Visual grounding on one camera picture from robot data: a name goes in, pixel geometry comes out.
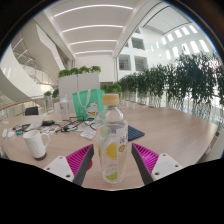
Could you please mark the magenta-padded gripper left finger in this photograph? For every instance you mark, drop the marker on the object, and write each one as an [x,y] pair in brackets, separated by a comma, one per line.
[56,166]

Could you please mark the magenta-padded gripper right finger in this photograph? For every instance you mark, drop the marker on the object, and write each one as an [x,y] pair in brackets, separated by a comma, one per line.
[165,165]

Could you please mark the clear bottle with yellow cap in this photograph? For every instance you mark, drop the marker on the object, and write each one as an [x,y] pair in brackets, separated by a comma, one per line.
[111,133]

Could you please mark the white ceramic mug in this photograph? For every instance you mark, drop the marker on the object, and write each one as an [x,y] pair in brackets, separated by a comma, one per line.
[35,143]

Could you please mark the flat round red coaster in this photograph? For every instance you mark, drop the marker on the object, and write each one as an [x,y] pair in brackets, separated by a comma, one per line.
[90,165]

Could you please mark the dark blue keyboard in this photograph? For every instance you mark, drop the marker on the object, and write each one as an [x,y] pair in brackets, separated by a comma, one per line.
[135,132]

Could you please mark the small black device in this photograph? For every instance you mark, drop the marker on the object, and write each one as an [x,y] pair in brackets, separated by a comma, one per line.
[48,123]

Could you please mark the white paper packet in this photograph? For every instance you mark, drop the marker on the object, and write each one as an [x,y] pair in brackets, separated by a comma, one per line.
[88,134]

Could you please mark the open notebook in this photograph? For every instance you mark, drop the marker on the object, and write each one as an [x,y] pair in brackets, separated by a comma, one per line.
[35,125]

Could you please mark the white computer mouse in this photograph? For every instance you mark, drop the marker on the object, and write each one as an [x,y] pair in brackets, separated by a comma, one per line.
[10,134]

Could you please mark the clear plastic tumbler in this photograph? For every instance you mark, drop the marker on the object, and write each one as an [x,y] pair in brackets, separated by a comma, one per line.
[64,108]

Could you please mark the black office chair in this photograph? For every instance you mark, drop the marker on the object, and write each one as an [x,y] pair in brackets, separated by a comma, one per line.
[32,111]

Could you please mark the white power adapter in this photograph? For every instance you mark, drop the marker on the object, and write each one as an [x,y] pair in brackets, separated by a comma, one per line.
[4,132]

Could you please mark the green tote bag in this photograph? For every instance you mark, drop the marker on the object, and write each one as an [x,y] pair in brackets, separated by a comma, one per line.
[85,106]

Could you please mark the brown planter with green plants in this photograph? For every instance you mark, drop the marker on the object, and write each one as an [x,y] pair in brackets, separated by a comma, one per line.
[52,95]

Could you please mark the white cabinet topped with plants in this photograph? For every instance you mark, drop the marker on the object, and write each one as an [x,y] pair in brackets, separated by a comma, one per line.
[80,85]

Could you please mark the row of green trees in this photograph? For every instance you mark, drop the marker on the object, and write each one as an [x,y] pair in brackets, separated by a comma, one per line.
[186,80]

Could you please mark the ceiling light strips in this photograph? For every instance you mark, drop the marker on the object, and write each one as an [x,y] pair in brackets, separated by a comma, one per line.
[93,26]

